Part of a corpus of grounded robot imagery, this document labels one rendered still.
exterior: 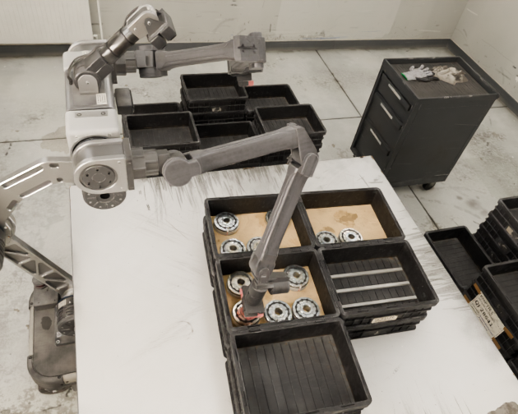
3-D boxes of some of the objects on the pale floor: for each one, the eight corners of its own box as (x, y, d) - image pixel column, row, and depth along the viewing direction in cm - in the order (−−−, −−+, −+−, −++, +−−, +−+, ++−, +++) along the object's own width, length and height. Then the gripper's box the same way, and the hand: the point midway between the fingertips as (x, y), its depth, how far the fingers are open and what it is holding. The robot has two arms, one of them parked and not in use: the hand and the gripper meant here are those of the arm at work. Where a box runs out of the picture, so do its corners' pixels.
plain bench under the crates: (113, 635, 165) (86, 641, 113) (89, 270, 263) (68, 185, 212) (473, 499, 211) (570, 459, 160) (338, 232, 310) (372, 155, 258)
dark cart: (369, 202, 334) (418, 98, 268) (344, 160, 361) (383, 57, 295) (437, 193, 351) (499, 94, 285) (409, 154, 379) (460, 56, 313)
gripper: (244, 277, 153) (235, 297, 164) (249, 306, 146) (239, 326, 158) (264, 276, 154) (253, 296, 166) (270, 305, 148) (258, 324, 160)
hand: (247, 310), depth 162 cm, fingers open, 6 cm apart
